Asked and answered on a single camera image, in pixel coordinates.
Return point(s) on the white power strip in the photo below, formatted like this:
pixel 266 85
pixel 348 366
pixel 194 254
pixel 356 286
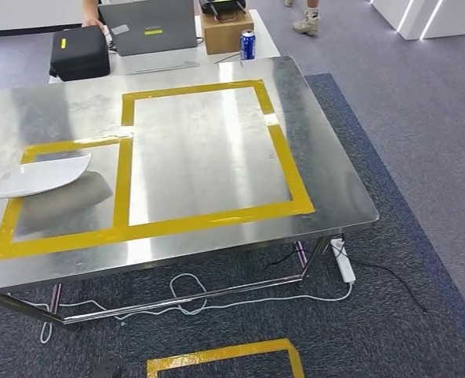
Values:
pixel 344 266

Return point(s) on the person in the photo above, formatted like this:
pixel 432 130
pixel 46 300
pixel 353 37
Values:
pixel 307 23
pixel 92 21

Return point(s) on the stainless steel workbench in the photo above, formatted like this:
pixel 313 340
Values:
pixel 334 156

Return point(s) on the white curved car part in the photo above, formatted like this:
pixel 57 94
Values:
pixel 39 177

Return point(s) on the white partition block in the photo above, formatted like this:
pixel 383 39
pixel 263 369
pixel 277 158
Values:
pixel 445 18

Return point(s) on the black device with antennas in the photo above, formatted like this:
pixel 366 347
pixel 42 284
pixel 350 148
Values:
pixel 223 6

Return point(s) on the grey laptop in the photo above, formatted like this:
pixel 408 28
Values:
pixel 149 26

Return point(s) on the blue drink can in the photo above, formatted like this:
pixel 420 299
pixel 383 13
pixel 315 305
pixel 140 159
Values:
pixel 247 47

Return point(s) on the yellow floor tape square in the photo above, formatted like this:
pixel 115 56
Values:
pixel 224 355

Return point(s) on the black hard case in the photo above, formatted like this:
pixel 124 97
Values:
pixel 81 55

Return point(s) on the brown cardboard box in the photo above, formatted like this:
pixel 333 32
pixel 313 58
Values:
pixel 226 34

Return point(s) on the yellow tape double rectangle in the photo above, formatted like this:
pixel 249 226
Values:
pixel 288 167

